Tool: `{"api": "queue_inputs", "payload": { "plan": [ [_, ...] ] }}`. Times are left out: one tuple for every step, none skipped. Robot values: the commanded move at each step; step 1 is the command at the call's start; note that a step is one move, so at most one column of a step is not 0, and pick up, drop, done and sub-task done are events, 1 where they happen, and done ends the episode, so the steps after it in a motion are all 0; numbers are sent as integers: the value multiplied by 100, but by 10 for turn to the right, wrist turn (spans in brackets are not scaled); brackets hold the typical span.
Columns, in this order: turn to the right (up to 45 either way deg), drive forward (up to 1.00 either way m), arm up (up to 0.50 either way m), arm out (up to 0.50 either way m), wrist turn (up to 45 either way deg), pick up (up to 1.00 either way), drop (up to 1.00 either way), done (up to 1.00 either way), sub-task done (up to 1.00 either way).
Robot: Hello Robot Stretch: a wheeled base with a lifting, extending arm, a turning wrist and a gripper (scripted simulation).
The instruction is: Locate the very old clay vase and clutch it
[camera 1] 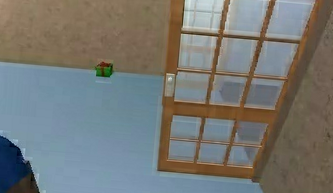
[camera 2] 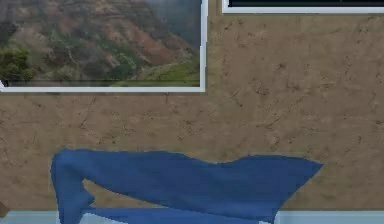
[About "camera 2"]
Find blue cloth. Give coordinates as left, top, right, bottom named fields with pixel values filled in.
left=50, top=148, right=324, bottom=224

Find white framed dark picture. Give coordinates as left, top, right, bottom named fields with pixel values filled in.
left=221, top=0, right=384, bottom=15

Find white framed landscape picture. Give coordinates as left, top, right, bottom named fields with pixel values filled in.
left=0, top=0, right=209, bottom=93

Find pale blue bed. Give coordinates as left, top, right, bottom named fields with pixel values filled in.
left=0, top=210, right=384, bottom=224

